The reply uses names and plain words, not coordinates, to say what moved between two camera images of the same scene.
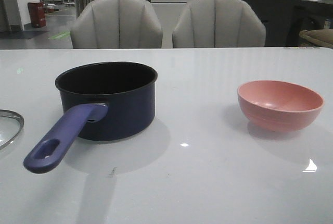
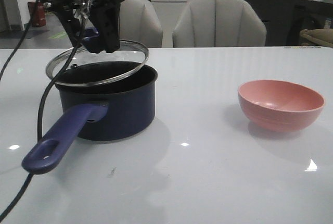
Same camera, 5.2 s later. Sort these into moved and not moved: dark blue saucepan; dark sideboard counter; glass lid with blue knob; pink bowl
Moved: glass lid with blue knob
Not moved: dark blue saucepan; pink bowl; dark sideboard counter
